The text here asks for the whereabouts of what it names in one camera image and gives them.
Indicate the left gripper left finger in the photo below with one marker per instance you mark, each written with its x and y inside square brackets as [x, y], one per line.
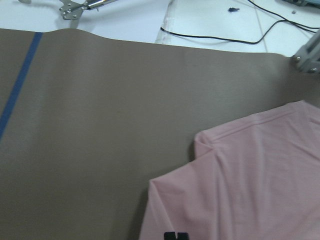
[169, 236]

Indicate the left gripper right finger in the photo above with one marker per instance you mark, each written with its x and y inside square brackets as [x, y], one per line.
[182, 236]

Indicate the pink printed t-shirt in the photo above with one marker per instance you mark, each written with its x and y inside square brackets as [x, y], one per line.
[254, 178]

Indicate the small black clip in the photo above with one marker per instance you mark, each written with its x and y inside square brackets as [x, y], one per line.
[233, 9]

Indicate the green-tipped metal grabber stick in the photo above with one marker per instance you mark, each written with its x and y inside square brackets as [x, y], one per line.
[46, 13]

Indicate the aluminium frame post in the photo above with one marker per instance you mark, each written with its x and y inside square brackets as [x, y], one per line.
[307, 58]

